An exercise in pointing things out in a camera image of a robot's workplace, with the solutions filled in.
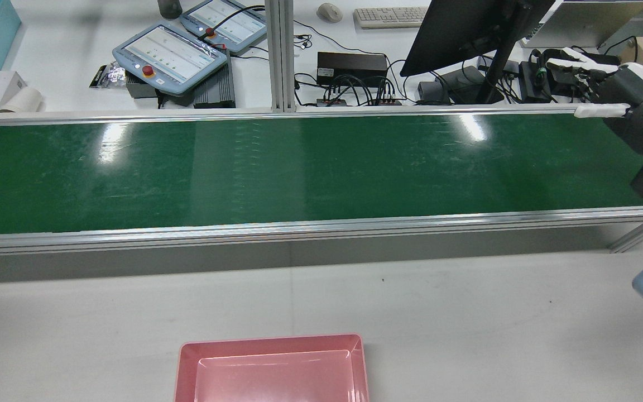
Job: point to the black ribbed electronics box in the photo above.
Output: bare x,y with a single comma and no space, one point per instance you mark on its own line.
215,89

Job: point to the silver foil packet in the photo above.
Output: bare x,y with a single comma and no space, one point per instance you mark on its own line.
108,75

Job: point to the green conveyor belt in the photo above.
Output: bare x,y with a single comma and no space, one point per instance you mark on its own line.
321,167

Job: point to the white keyboard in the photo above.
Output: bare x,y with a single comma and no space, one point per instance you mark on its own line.
391,17

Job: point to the grey computer mouse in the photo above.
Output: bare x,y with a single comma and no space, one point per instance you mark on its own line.
330,12

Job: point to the black computer monitor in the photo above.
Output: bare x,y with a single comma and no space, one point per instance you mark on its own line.
455,28

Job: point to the black rectangular power box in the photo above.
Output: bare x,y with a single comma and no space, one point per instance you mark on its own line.
352,67

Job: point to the black power brick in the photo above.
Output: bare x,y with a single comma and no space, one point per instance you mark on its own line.
533,84

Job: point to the silver laptop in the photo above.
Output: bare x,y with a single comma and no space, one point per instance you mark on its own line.
584,22

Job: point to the small grey adapter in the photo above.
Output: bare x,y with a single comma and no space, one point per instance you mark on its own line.
432,92

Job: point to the dark grey cup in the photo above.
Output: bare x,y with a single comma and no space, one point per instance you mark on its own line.
169,8

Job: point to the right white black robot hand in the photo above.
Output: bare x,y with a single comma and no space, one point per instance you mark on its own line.
639,111

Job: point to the black usb hub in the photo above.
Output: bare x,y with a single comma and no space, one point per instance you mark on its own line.
335,102

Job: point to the pink plastic box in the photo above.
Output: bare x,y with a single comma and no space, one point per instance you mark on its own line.
271,371

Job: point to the aluminium profile post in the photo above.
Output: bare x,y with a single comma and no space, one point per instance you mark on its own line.
280,56

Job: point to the large grey teach pendant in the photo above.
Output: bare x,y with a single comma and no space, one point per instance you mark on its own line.
168,56

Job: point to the white paper roll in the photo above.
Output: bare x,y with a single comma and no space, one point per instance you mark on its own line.
23,100

